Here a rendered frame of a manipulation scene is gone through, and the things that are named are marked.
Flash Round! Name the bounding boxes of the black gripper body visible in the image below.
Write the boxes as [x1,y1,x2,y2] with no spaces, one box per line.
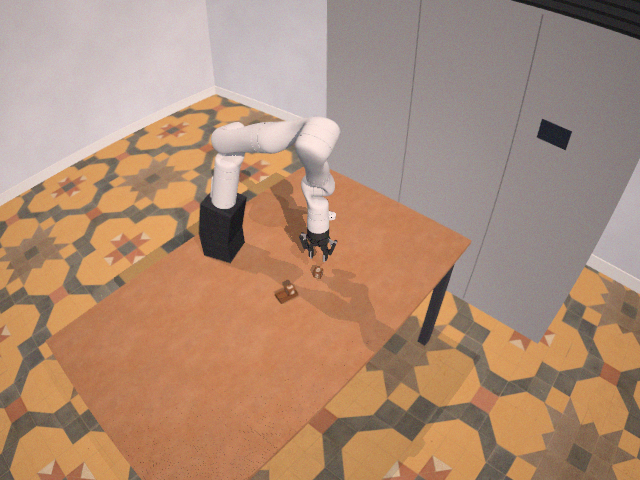
[306,228,330,247]

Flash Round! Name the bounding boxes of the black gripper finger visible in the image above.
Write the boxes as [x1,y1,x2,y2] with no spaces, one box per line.
[299,232,315,259]
[318,238,338,262]

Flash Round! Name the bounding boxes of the brown rectangular tray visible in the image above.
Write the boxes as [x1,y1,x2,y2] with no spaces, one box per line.
[275,289,299,304]

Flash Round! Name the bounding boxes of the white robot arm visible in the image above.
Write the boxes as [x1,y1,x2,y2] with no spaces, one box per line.
[210,116,340,234]

